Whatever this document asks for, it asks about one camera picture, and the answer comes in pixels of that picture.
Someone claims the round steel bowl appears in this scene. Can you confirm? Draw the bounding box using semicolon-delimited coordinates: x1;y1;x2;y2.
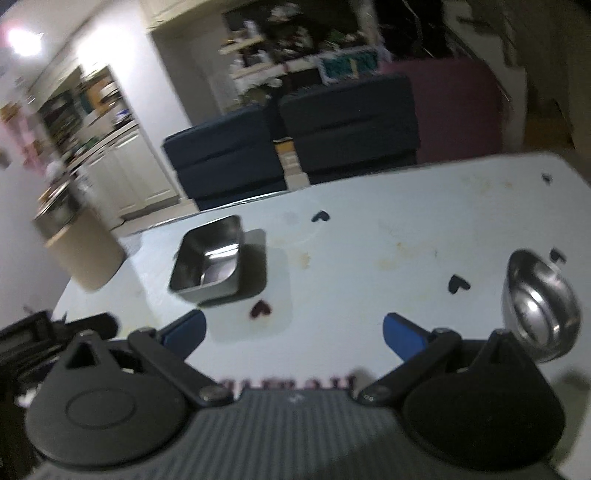
502;249;582;363

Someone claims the square steel container far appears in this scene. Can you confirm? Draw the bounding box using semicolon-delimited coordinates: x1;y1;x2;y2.
168;215;243;303

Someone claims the beige ribbed canister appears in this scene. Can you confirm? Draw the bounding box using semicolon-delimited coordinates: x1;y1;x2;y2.
32;181;126;292

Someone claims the white kitchen cabinet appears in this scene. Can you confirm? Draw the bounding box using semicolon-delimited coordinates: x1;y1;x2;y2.
74;122;179;220

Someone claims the dark blue sofa left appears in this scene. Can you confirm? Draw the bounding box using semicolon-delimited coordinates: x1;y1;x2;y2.
162;104;287;211

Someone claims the dark blue sofa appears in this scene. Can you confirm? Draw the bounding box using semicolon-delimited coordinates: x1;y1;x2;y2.
279;74;421;185
162;104;287;211

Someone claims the dark blue sofa right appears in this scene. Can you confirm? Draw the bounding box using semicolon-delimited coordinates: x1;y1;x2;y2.
279;74;421;185

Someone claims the maroon armchair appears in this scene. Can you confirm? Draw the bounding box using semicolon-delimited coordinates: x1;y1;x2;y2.
381;58;504;164

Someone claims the teal poizon box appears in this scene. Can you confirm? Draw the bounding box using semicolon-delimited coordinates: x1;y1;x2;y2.
315;46;380;85

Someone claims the cluttered shelf unit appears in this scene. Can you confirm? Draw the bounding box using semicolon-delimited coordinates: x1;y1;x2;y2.
219;1;367;94

